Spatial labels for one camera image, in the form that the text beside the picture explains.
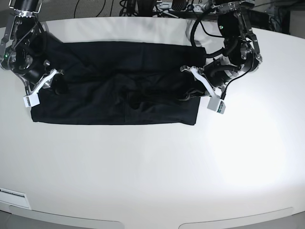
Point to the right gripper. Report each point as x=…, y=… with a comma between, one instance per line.
x=52, y=80

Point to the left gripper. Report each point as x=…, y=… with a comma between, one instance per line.
x=199, y=87

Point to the black T-shirt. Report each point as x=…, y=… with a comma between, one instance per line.
x=117, y=83

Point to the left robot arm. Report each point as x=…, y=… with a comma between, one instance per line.
x=214, y=72

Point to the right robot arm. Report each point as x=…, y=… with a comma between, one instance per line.
x=23, y=49

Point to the white power strip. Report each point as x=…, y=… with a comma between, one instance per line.
x=179, y=8

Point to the black box behind table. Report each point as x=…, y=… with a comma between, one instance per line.
x=258, y=19

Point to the black chair back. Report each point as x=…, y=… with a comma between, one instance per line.
x=145, y=7

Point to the white label on table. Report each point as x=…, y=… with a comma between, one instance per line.
x=14, y=198

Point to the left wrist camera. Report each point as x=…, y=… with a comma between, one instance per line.
x=216, y=104

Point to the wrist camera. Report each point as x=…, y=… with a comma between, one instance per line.
x=31, y=100
x=216, y=104

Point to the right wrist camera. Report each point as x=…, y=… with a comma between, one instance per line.
x=31, y=100

